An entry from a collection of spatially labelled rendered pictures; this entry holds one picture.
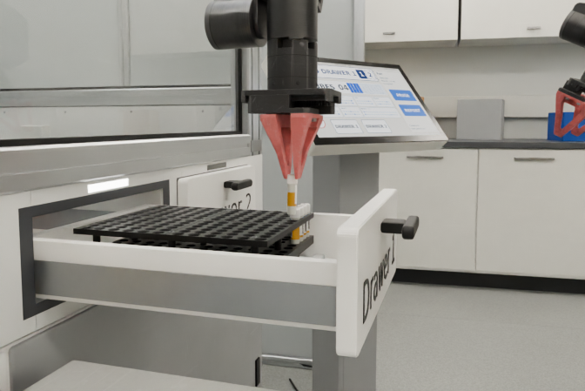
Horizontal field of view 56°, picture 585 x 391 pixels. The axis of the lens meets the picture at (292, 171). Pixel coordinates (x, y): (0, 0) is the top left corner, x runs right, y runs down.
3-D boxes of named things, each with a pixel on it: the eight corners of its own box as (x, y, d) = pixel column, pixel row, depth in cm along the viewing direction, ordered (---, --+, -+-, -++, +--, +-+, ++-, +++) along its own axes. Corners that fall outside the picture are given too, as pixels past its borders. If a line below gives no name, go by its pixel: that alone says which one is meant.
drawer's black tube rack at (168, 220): (313, 262, 70) (313, 212, 70) (267, 306, 53) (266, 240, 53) (159, 250, 77) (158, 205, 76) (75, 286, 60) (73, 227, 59)
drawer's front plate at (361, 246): (396, 270, 73) (397, 188, 72) (356, 360, 45) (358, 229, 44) (382, 269, 73) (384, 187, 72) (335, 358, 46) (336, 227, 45)
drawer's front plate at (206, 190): (255, 219, 112) (255, 165, 111) (188, 250, 85) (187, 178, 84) (247, 218, 113) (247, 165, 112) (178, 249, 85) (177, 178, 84)
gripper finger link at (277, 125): (321, 182, 59) (321, 93, 58) (258, 180, 61) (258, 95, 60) (335, 177, 65) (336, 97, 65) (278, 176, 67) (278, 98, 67)
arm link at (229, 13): (305, -78, 60) (327, -24, 68) (212, -65, 65) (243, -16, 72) (288, 13, 56) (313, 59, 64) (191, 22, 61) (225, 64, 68)
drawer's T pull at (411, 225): (419, 227, 61) (419, 214, 61) (413, 240, 54) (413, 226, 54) (386, 225, 62) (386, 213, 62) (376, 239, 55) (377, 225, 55)
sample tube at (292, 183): (288, 212, 64) (288, 173, 64) (298, 213, 64) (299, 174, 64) (285, 214, 63) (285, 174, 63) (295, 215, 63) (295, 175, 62)
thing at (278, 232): (313, 217, 70) (313, 212, 70) (266, 247, 53) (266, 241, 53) (299, 216, 70) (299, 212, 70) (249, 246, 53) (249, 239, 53)
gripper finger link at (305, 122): (308, 181, 59) (308, 93, 58) (246, 180, 61) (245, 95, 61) (324, 177, 66) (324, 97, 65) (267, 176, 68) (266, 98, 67)
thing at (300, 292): (380, 261, 72) (381, 215, 71) (339, 333, 47) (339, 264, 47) (116, 242, 83) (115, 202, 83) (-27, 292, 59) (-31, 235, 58)
